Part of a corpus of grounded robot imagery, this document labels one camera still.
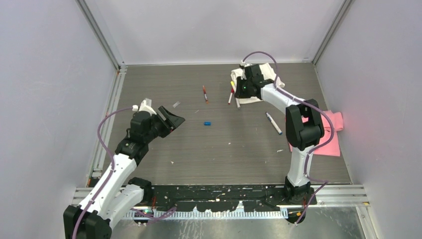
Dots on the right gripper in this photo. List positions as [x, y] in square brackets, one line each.
[239, 94]

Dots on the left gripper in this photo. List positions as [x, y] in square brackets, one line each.
[172, 122]

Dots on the white acrylic marker grey tip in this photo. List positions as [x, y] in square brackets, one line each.
[237, 103]

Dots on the white blue marker pen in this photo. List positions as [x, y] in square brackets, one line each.
[274, 124]

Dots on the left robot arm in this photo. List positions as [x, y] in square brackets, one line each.
[104, 207]

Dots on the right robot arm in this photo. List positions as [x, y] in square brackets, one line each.
[297, 181]

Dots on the clear pen cap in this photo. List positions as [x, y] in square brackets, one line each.
[176, 104]

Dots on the orange brown gel pen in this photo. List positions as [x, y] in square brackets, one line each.
[205, 95]

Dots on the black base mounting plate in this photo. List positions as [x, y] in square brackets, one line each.
[222, 198]

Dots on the pink cloth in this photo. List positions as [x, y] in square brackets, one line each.
[326, 135]

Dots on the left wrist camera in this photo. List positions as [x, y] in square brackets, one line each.
[146, 106]

